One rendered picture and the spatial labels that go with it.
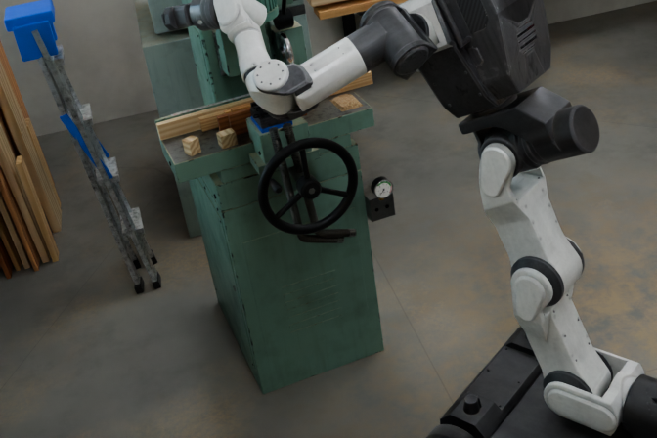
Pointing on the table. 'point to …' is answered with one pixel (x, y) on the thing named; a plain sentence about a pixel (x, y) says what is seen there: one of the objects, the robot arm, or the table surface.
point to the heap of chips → (346, 102)
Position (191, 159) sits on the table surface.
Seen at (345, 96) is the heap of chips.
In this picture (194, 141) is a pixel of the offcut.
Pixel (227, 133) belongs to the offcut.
